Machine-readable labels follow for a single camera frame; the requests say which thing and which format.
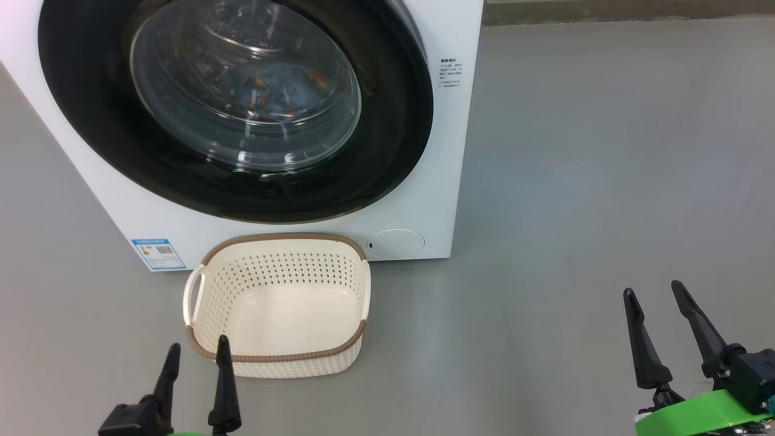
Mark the white washing machine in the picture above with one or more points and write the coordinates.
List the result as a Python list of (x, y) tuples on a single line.
[(448, 151)]

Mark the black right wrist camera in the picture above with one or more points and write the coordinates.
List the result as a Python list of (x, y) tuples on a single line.
[(754, 375)]

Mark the blue energy label sticker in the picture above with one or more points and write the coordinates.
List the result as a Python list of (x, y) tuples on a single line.
[(158, 254)]

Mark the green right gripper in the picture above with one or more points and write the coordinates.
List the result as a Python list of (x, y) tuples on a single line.
[(696, 418)]

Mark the black round washing machine door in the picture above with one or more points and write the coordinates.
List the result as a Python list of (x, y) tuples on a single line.
[(387, 121)]

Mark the cream perforated laundry basket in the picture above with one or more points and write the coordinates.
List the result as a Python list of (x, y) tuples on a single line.
[(284, 315)]

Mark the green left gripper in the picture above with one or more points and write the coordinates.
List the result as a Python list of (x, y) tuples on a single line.
[(194, 434)]

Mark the blue printed garment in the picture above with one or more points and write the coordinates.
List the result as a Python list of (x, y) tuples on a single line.
[(284, 91)]

